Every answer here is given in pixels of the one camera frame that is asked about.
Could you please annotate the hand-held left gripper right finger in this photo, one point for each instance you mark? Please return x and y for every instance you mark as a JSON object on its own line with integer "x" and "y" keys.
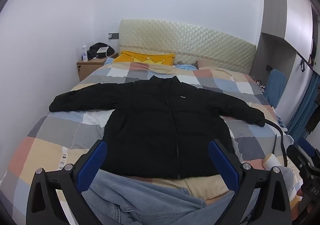
{"x": 222, "y": 165}

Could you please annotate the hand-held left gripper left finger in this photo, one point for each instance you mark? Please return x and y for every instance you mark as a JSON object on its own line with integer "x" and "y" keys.
{"x": 93, "y": 165}

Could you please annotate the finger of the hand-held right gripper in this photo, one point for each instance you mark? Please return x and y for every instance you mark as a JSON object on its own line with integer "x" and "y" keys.
{"x": 306, "y": 146}
{"x": 295, "y": 153}

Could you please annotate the black puffer jacket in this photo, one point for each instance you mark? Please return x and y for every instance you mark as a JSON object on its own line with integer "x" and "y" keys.
{"x": 150, "y": 127}

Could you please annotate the grey cloth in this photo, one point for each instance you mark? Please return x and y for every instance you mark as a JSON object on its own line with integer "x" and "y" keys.
{"x": 287, "y": 180}

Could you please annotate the blue curtain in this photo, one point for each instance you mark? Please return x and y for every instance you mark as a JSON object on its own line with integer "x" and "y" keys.
{"x": 303, "y": 109}

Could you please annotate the checked patchwork duvet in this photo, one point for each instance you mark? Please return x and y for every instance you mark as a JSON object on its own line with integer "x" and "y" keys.
{"x": 50, "y": 144}

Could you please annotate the light blue denim jeans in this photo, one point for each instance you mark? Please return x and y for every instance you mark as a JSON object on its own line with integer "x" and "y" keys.
{"x": 140, "y": 197}

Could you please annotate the blue draped cloth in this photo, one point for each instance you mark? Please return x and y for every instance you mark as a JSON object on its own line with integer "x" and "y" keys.
{"x": 275, "y": 87}

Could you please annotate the wooden nightstand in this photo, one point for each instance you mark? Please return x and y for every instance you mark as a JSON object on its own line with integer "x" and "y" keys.
{"x": 87, "y": 68}

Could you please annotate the brown pillow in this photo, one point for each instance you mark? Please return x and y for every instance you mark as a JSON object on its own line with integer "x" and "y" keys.
{"x": 210, "y": 64}

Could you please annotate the light blue pillow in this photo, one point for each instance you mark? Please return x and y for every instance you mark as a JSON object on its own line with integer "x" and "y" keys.
{"x": 108, "y": 61}
{"x": 185, "y": 67}

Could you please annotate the white spray bottle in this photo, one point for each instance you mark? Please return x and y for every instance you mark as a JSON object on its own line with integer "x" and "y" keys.
{"x": 85, "y": 54}

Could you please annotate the black bag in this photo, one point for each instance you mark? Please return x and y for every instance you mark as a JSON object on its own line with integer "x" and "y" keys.
{"x": 96, "y": 51}

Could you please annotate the white flat box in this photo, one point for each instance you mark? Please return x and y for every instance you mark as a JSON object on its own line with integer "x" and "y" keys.
{"x": 103, "y": 49}

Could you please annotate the yellow crown print pillow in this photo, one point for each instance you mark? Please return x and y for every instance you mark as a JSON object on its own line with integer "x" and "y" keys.
{"x": 140, "y": 58}

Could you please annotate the cream quilted headboard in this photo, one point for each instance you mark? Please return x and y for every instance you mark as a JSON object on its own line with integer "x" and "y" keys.
{"x": 187, "y": 42}

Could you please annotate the grey and white wardrobe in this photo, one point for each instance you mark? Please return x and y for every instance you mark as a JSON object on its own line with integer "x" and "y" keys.
{"x": 277, "y": 14}

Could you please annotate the grey wall socket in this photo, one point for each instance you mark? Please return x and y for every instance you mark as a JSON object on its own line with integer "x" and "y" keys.
{"x": 113, "y": 36}

